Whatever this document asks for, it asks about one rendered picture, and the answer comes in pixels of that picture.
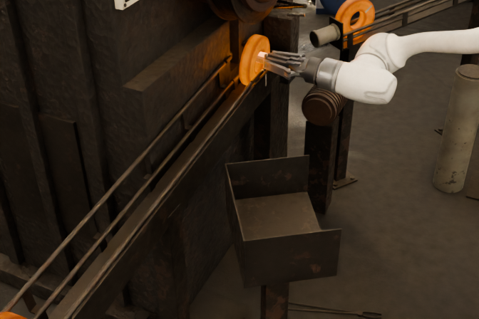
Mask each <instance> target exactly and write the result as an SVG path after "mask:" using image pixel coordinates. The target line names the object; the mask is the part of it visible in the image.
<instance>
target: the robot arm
mask: <svg viewBox="0 0 479 319"><path fill-rule="evenodd" d="M423 52H435V53H456V54H475V53H479V27H478V28H472V29H468V30H459V31H434V32H424V33H415V34H412V35H409V36H402V37H399V36H397V35H395V34H393V33H391V34H389V33H377V34H375V35H373V36H371V37H370V38H368V39H367V40H366V41H365V42H364V44H363V45H362V46H361V47H360V49H359V50H358V52H357V54H356V56H355V59H354V60H352V61H351V62H350V63H347V62H343V61H338V60H334V59H331V58H325V59H324V60H323V59H320V58H315V57H311V58H310V59H306V58H305V55H306V54H305V53H288V52H282V51H272V53H264V52H260V53H259V54H258V56H257V59H256V62H258V63H263V64H264V66H263V68H264V69H266V70H269V71H271V72H273V73H276V74H278V75H281V76H283V77H285V78H286V79H287V80H290V78H291V77H292V76H296V77H303V79H304V81H305V82H306V83H311V84H314V85H316V84H317V86H318V88H320V89H323V90H328V91H331V92H333V93H338V94H340V95H343V96H344V97H345V98H348V99H351V100H355V101H358V102H361V103H368V104H375V105H382V104H387V103H389V102H390V100H391V99H392V97H393V95H394V93H395V91H396V86H397V79H396V77H395V76H394V75H392V73H394V72H395V71H397V70H398V69H399V68H402V67H404V66H405V64H406V60H407V59H408V58H410V57H411V56H413V55H416V54H418V53H423Z"/></svg>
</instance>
